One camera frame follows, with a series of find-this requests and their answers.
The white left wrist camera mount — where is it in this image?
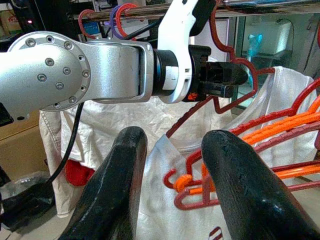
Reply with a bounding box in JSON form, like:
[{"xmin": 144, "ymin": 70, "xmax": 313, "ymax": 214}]
[{"xmin": 157, "ymin": 0, "xmax": 217, "ymax": 104}]

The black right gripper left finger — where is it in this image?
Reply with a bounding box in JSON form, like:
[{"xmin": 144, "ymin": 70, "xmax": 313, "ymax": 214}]
[{"xmin": 59, "ymin": 127, "xmax": 148, "ymax": 240}]

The white popsicle print T-shirt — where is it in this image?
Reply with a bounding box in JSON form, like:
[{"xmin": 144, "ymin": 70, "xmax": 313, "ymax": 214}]
[{"xmin": 136, "ymin": 65, "xmax": 320, "ymax": 240}]

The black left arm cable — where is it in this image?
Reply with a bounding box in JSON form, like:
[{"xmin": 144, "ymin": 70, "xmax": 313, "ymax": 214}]
[{"xmin": 46, "ymin": 16, "xmax": 165, "ymax": 186}]

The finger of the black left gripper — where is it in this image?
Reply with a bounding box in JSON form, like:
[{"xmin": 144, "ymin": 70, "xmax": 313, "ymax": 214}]
[
  {"xmin": 207, "ymin": 62, "xmax": 249, "ymax": 85},
  {"xmin": 203, "ymin": 84, "xmax": 237, "ymax": 99}
]

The purple plastic hanger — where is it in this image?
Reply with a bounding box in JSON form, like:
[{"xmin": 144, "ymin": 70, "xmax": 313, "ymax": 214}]
[{"xmin": 108, "ymin": 4, "xmax": 126, "ymax": 40}]

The metal clothes rack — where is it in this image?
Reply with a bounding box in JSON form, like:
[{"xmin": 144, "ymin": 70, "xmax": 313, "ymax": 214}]
[{"xmin": 66, "ymin": 0, "xmax": 320, "ymax": 22}]

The brown cardboard box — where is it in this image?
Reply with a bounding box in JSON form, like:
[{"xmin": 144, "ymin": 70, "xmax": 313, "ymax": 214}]
[{"xmin": 0, "ymin": 109, "xmax": 51, "ymax": 181}]

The dusty pink plastic hanger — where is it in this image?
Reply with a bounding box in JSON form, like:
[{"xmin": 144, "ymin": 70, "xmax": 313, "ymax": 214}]
[{"xmin": 173, "ymin": 119, "xmax": 320, "ymax": 211}]

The red cloth garment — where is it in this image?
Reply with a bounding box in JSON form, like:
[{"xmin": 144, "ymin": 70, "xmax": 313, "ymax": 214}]
[{"xmin": 65, "ymin": 159, "xmax": 96, "ymax": 188}]

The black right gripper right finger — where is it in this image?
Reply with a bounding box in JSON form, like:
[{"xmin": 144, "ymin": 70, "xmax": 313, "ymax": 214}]
[{"xmin": 201, "ymin": 131, "xmax": 320, "ymax": 240}]

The orange plastic hanger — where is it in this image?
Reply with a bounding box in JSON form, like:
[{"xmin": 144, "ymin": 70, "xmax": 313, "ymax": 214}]
[{"xmin": 174, "ymin": 96, "xmax": 320, "ymax": 196}]

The red plastic hanger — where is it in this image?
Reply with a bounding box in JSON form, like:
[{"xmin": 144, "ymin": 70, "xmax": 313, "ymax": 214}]
[
  {"xmin": 164, "ymin": 0, "xmax": 276, "ymax": 140},
  {"xmin": 162, "ymin": 77, "xmax": 320, "ymax": 190},
  {"xmin": 78, "ymin": 9, "xmax": 99, "ymax": 41},
  {"xmin": 114, "ymin": 2, "xmax": 139, "ymax": 41}
]

